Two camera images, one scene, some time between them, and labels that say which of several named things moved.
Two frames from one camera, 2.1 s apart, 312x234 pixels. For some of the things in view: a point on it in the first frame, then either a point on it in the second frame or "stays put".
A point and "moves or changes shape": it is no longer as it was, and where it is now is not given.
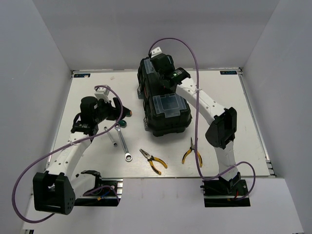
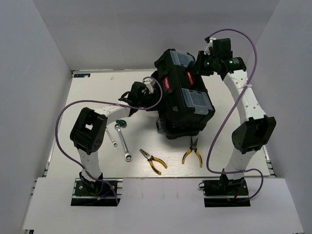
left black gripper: [116, 113] to [156, 96]
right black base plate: [222, 193] stays put
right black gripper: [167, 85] to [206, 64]
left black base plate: [108, 194] stays put
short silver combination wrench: [114, 144] stays put
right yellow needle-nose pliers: [191, 148] stays put
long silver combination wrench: [128, 157] stays put
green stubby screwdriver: [123, 123] stays put
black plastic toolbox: [166, 111] moves or changes shape
